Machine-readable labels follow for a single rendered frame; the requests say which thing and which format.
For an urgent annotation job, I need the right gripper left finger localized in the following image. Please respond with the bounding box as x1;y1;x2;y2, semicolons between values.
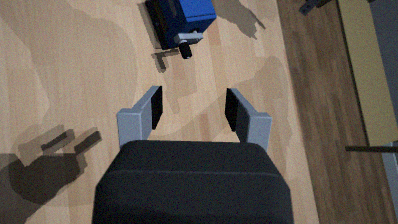
116;86;163;150

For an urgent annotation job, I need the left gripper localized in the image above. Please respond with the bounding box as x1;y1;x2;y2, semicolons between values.
298;0;321;16

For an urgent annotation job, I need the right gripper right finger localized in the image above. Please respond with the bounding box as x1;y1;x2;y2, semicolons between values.
225;88;273;153

